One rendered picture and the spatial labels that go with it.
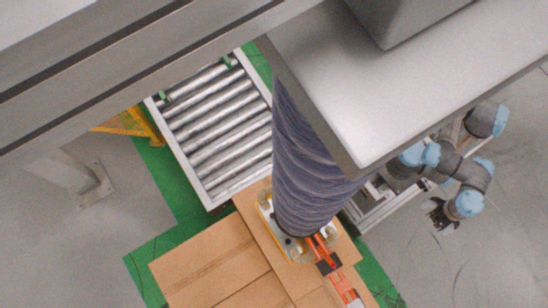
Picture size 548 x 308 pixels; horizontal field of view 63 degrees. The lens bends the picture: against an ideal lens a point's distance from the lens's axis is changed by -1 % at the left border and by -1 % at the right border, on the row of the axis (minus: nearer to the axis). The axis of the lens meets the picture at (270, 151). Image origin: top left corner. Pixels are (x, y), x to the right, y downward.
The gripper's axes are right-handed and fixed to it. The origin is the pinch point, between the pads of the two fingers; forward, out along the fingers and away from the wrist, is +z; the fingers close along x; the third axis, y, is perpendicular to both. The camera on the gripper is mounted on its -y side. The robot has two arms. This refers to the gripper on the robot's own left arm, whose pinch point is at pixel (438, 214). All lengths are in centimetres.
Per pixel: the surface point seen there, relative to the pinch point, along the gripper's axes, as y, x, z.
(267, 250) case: 58, -30, 57
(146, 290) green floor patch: 139, -62, 152
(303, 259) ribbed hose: 48, -16, 38
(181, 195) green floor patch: 84, -104, 152
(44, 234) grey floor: 179, -136, 152
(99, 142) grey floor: 113, -174, 152
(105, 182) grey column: 124, -143, 150
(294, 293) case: 59, -6, 57
